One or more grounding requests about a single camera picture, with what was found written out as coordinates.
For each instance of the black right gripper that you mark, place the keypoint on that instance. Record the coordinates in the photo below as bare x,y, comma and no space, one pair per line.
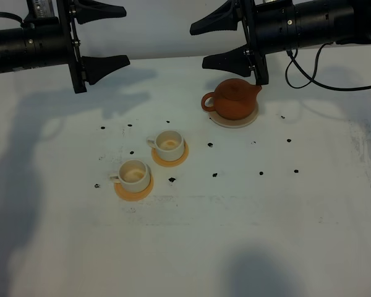
268,27

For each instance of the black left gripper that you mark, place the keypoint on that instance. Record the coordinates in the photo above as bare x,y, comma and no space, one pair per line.
86,11

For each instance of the brown clay teapot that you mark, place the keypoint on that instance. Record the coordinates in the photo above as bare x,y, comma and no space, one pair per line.
233,99

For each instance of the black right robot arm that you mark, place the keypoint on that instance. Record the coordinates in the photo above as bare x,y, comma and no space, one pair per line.
340,22

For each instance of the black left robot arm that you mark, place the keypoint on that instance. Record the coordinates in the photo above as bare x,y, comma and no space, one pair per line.
47,36

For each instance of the beige round teapot coaster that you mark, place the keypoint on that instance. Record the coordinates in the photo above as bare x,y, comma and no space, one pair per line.
234,124

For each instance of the white teacup far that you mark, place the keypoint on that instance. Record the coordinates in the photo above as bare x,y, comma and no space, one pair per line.
169,145

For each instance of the white teacup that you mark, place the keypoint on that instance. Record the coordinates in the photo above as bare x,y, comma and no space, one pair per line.
169,145
133,175

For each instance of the white teacup near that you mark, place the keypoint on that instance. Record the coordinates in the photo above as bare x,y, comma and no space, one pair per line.
133,175

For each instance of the orange coaster near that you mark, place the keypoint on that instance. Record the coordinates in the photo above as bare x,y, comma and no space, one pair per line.
131,196

